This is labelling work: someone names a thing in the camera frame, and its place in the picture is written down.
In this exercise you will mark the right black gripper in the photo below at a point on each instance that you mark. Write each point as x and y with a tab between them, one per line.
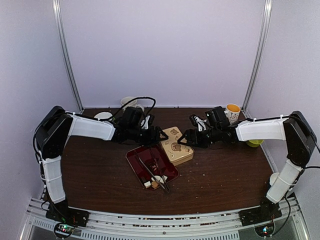
196	142

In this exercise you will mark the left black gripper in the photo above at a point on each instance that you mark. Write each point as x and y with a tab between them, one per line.
153	140

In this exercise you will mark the beige illustrated tin lid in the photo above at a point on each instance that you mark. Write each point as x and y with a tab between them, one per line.
173	135

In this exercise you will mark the black tongs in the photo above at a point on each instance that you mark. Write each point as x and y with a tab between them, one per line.
154	170

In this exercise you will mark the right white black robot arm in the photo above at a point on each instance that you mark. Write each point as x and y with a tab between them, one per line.
294	129

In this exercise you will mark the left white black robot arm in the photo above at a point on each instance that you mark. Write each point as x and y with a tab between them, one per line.
51	136

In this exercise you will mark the beige chocolate tin box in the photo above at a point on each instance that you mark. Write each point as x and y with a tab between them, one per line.
180	157

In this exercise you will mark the white round chocolate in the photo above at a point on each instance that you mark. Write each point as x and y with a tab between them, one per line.
157	177

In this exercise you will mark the brown round chocolate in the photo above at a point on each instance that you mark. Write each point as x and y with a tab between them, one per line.
154	184

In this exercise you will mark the white square chocolate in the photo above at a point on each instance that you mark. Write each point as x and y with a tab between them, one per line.
147	184

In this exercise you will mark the dark red lacquer tray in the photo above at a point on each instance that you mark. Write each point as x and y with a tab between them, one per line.
165	165

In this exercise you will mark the tall floral beige mug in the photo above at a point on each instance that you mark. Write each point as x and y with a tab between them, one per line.
130	101

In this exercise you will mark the white mug yellow interior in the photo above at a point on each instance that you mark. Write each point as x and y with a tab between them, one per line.
232	112

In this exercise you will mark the white teacup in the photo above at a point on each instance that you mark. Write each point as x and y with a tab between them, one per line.
104	116

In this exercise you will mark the lime green bowl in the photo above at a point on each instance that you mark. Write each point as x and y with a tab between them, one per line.
254	143

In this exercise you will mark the white bowl near right base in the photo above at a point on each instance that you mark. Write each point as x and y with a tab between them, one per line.
273	178

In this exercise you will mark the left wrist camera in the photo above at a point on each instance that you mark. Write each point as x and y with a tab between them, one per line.
147	122

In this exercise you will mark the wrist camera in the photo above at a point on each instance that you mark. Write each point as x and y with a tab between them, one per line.
147	122
198	122

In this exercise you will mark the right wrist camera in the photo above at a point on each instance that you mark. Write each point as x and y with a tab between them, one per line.
198	122

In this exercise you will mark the front aluminium rail frame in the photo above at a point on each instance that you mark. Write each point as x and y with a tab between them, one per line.
223	225

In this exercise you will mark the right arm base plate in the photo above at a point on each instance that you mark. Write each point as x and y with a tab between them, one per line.
258	215

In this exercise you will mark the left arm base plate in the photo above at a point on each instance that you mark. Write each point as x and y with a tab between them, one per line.
70	216

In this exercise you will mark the right aluminium frame post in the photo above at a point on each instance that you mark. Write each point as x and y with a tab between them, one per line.
263	36

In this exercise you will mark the aluminium frame post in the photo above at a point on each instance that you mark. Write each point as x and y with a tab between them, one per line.
263	36
56	4

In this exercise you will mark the left aluminium frame post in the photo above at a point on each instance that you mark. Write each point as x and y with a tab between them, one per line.
56	4

